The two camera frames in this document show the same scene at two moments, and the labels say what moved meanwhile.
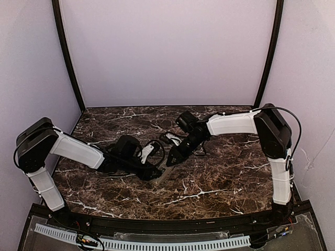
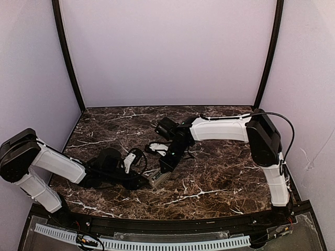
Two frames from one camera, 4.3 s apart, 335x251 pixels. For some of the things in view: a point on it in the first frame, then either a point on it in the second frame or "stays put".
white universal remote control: [157, 181] stays put
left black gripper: [141, 170] to [133, 181]
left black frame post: [60, 31] stays put
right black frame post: [279, 7] stays put
